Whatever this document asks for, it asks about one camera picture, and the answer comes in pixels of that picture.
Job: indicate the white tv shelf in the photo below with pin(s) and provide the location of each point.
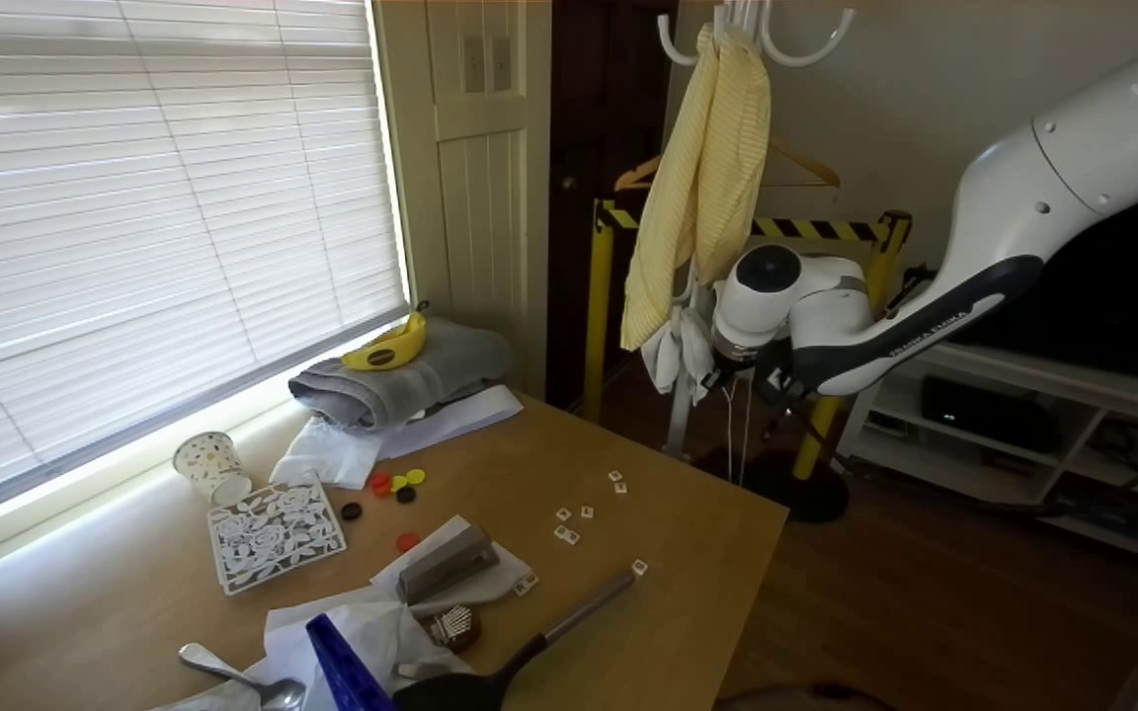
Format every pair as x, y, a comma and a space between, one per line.
1095, 393

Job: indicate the wide white window blind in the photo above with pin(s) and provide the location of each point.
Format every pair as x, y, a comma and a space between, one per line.
137, 199

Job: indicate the light wooden table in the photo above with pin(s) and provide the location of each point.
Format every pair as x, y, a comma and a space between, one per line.
137, 605

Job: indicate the white paper sheet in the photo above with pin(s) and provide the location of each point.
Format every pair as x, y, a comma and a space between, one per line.
335, 454

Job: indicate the white patterned cup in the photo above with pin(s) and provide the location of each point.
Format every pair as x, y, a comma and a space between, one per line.
206, 465

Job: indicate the red game disc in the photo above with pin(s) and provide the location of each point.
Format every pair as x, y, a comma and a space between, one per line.
404, 540
382, 485

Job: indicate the grey folded towel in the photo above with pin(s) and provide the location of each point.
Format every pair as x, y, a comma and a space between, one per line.
396, 382

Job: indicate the black game disc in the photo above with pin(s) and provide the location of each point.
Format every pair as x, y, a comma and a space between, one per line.
404, 495
351, 510

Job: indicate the yellow shirt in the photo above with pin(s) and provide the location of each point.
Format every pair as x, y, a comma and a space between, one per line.
693, 185

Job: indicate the black television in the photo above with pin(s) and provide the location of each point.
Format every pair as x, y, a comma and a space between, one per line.
1124, 303

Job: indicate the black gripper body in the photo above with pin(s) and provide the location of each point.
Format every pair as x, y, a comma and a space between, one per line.
784, 382

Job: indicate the white coat rack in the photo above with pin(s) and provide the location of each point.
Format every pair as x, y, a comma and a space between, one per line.
731, 12

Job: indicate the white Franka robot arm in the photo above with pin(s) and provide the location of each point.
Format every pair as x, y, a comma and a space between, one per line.
1067, 185

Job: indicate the wooden clothes hanger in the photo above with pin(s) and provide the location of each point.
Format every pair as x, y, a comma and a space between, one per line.
807, 162

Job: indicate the white plastic bag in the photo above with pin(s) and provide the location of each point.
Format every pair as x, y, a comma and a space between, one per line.
335, 632

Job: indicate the grey stapler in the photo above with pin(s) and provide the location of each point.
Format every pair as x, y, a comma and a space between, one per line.
443, 560

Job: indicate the yellow black striped barrier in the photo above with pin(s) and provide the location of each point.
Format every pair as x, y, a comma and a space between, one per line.
609, 264

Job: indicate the cream panelled door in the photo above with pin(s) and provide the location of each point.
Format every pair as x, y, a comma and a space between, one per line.
485, 199

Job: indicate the small white tile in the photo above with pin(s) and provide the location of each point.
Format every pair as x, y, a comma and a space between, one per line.
585, 510
637, 565
622, 487
562, 514
568, 533
614, 474

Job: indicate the yellow toy banana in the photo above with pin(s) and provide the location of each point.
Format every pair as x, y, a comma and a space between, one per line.
390, 349

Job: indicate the black media box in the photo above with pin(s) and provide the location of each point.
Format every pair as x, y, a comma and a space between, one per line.
991, 416

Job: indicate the small grey clip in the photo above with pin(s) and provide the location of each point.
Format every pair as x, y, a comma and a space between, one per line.
452, 626

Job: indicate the metal spoon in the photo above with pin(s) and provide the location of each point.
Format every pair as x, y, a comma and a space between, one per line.
247, 676

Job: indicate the yellow game disc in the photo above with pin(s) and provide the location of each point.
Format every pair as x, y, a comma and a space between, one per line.
413, 479

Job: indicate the white hanging cloth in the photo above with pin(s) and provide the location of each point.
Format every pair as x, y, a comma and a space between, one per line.
679, 353

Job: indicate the black round base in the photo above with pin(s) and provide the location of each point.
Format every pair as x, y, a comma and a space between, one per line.
801, 495

